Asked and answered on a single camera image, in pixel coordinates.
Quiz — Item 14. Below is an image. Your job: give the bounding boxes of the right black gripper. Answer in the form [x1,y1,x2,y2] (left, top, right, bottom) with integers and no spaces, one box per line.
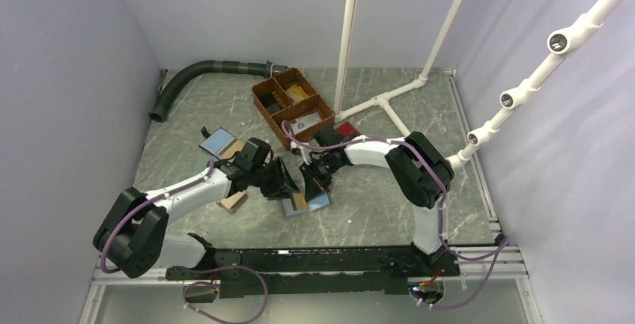
[299,152,341,203]

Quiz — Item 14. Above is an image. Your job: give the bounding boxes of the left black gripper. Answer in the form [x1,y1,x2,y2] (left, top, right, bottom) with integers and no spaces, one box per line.
[250,156,300,201]

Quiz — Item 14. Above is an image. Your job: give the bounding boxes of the grey leather card holder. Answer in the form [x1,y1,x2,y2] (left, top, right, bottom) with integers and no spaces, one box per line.
[282,193,331,217]

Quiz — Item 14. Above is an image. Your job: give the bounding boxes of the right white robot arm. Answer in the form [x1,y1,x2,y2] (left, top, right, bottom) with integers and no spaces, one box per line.
[300,126,455,275]

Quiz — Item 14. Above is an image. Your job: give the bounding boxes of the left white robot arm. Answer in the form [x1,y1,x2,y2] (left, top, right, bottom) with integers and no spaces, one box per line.
[92,138,300,279]

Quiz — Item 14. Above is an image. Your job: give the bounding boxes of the beige snap card holder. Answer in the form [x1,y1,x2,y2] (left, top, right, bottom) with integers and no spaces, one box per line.
[216,191,248,214]

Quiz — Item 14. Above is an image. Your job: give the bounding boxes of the cards in basket front compartment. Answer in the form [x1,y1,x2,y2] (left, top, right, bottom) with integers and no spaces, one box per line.
[291,112,322,135]

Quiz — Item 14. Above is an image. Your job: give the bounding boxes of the open blue card wallet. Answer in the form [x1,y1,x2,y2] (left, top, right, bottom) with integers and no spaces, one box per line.
[199,126,245,159]

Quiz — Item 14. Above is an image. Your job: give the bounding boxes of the black card in basket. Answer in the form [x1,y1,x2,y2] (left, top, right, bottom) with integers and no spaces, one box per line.
[260,94,283,114]

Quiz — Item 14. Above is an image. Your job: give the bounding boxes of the red leather wallet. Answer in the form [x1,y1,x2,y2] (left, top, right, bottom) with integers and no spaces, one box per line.
[335,121,360,138]

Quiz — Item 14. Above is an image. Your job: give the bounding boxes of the brown woven divided basket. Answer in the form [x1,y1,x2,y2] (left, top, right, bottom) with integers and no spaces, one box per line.
[252,67,334,150]

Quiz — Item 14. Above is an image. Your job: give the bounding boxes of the white PVC pipe frame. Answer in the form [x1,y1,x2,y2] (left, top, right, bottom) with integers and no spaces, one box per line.
[333,0,465,135]

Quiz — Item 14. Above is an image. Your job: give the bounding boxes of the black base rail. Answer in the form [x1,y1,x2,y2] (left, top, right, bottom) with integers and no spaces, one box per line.
[165,244,460,299]

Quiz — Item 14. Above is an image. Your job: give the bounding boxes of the black corrugated hose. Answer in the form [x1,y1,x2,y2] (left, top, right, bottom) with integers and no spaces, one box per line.
[148,60,291,124]

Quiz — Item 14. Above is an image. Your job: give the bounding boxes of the white pipe camera boom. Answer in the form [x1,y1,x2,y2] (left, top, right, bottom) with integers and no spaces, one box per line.
[446,0,624,170]

